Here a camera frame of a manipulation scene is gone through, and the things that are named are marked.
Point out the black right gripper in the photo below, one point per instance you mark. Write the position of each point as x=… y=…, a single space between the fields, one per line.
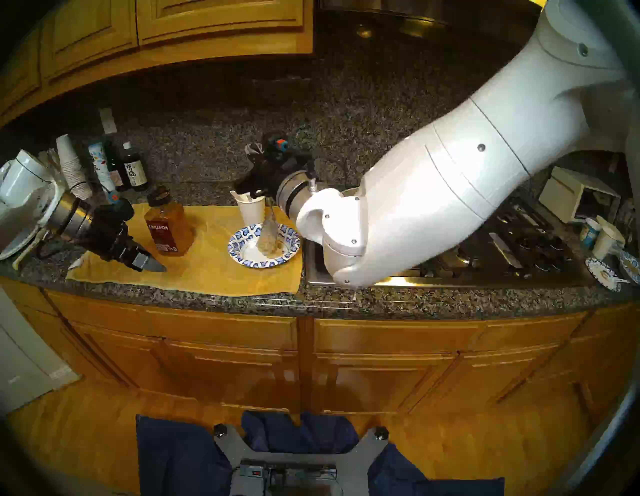
x=275 y=175

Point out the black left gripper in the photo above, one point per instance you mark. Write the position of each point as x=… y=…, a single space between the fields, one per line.
x=110 y=235

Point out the scooped oatmeal portion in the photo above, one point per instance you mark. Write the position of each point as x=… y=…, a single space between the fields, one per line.
x=270 y=245

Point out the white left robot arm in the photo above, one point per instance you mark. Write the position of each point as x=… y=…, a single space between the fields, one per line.
x=25 y=185

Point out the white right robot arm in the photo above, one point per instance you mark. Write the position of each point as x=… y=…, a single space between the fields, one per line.
x=450 y=190

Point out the ground cinnamon jar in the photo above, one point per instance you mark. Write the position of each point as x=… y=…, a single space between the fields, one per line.
x=167 y=232

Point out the white plastic spoon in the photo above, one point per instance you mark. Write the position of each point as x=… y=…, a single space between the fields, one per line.
x=239 y=196

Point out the yellow towel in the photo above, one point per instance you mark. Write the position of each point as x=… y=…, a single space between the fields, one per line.
x=200 y=270

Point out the white paper cup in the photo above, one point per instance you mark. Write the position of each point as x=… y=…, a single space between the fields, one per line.
x=250 y=215
x=605 y=245
x=612 y=222

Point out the soy sauce bottle white label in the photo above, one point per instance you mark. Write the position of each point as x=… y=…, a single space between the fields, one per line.
x=135 y=172

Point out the small dark glass bottle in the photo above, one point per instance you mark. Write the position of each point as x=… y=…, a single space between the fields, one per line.
x=115 y=175

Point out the wooden lower cabinets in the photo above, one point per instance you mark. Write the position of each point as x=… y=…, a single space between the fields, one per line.
x=220 y=330

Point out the white blue salt canister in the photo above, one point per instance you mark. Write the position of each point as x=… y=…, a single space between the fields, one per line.
x=99 y=162

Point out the stack of white paper cups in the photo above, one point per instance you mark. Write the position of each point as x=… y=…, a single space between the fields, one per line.
x=70 y=165

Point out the dark blue cloth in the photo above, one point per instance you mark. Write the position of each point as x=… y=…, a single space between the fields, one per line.
x=175 y=460

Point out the wooden upper cabinet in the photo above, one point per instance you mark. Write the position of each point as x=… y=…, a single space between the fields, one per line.
x=90 y=30

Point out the stainless range hood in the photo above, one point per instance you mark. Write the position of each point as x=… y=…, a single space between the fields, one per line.
x=425 y=12

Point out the stainless gas cooktop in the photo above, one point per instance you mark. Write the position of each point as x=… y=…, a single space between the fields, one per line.
x=500 y=260

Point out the blue patterned paper plate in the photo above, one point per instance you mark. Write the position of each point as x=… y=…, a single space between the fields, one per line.
x=602 y=274

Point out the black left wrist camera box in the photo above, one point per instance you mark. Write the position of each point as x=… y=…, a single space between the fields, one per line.
x=122 y=207

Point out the white wall outlet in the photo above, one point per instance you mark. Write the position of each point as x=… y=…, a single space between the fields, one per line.
x=107 y=120

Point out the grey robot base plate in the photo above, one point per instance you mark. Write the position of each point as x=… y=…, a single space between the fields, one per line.
x=355 y=460

